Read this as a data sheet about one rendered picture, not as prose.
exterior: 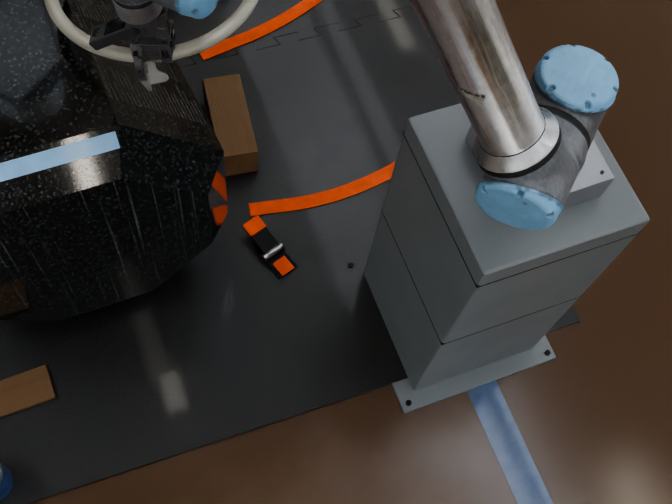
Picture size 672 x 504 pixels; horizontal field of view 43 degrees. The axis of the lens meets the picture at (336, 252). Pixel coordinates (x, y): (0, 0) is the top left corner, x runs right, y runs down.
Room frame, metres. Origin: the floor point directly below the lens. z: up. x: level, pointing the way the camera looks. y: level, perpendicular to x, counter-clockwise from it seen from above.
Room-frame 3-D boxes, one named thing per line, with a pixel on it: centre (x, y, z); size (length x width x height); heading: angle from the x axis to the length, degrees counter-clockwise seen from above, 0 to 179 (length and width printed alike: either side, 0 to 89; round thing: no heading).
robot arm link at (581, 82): (1.00, -0.36, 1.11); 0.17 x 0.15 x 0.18; 164
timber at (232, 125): (1.47, 0.41, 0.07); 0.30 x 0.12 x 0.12; 24
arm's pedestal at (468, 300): (1.02, -0.37, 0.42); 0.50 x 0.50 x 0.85; 31
